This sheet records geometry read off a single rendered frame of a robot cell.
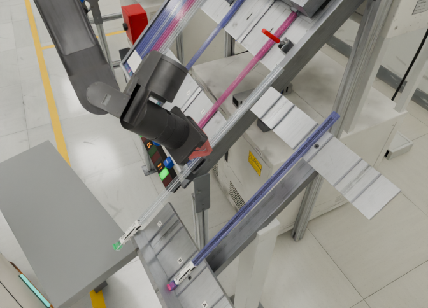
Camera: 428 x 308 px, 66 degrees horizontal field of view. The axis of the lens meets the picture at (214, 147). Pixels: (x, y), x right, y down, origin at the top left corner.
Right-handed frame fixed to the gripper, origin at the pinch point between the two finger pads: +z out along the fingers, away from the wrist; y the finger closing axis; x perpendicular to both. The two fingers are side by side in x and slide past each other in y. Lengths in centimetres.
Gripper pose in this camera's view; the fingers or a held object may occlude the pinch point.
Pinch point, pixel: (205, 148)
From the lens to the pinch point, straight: 64.9
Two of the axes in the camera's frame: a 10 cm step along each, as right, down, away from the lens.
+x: -6.6, 7.3, 1.9
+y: -5.2, -6.2, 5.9
